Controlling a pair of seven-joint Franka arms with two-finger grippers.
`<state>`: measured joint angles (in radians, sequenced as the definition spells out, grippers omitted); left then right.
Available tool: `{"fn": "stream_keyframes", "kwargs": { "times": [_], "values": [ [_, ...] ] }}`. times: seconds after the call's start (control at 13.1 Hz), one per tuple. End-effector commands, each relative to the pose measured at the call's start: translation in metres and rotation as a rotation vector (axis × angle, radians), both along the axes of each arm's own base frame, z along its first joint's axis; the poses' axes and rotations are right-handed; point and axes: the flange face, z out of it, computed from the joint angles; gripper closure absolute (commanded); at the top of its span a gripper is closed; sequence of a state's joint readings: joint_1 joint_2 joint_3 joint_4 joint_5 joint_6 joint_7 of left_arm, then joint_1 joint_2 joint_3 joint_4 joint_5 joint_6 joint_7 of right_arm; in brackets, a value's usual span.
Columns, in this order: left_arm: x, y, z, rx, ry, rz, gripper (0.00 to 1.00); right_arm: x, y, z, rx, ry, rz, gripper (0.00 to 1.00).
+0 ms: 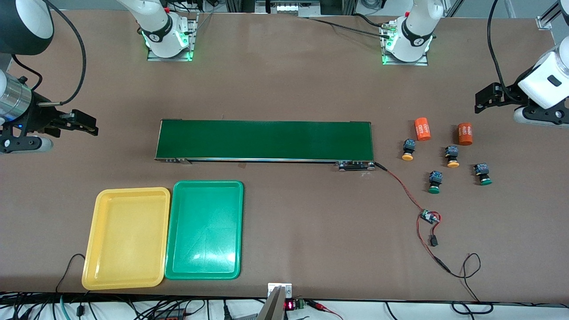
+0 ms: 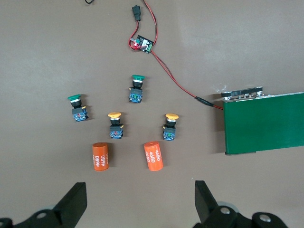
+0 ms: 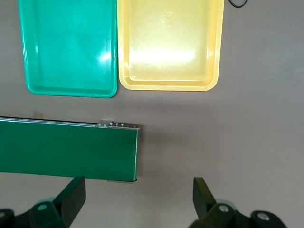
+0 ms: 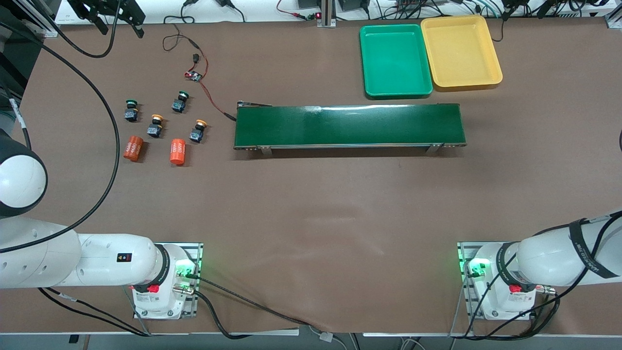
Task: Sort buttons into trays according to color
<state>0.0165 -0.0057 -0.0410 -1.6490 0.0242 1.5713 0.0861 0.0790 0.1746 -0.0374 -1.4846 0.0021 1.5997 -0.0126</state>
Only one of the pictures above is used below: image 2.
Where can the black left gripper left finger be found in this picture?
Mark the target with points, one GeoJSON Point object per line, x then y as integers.
{"type": "Point", "coordinates": [71, 204]}

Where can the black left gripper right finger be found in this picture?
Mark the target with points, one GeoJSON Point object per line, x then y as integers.
{"type": "Point", "coordinates": [204, 204]}

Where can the orange 4680 battery cylinder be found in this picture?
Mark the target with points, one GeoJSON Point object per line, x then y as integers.
{"type": "Point", "coordinates": [101, 156]}
{"type": "Point", "coordinates": [154, 156]}

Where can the yellow mushroom push button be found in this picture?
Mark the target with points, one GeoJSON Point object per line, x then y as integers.
{"type": "Point", "coordinates": [116, 133]}
{"type": "Point", "coordinates": [169, 134]}

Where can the green mushroom push button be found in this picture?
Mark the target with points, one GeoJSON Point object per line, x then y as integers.
{"type": "Point", "coordinates": [79, 114]}
{"type": "Point", "coordinates": [135, 95]}

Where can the green conveyor belt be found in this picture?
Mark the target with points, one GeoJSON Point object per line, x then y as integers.
{"type": "Point", "coordinates": [261, 123]}

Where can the small black controller board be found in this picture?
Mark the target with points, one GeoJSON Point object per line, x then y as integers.
{"type": "Point", "coordinates": [145, 45]}

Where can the black inline switch red lead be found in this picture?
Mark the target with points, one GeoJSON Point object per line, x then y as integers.
{"type": "Point", "coordinates": [136, 13]}

